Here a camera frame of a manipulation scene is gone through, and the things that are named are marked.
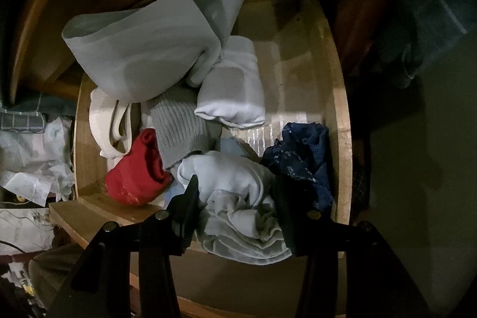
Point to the grey checked cloth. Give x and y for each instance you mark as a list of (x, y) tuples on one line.
[(18, 121)]

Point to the crumpled white paper pile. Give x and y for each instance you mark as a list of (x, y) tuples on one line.
[(29, 154)]

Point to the large light grey underwear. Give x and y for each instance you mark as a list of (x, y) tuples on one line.
[(141, 42)]

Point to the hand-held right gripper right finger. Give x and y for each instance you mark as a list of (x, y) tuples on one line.
[(285, 213)]

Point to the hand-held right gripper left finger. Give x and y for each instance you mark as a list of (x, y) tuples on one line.
[(188, 208)]

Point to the navy lace underwear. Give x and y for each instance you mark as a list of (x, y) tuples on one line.
[(302, 154)]

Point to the wooden drawer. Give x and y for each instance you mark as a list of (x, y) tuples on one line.
[(294, 79)]

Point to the teal printed cloth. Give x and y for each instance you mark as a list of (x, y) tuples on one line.
[(37, 103)]

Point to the red underwear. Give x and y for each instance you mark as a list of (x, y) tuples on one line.
[(138, 172)]

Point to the dark checked cloth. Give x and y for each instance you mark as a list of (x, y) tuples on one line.
[(360, 187)]

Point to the grey ribbed garment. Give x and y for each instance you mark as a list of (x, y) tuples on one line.
[(175, 128)]

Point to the light blue sock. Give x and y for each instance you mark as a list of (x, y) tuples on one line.
[(233, 146)]

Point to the teal towel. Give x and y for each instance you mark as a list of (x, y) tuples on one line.
[(421, 27)]

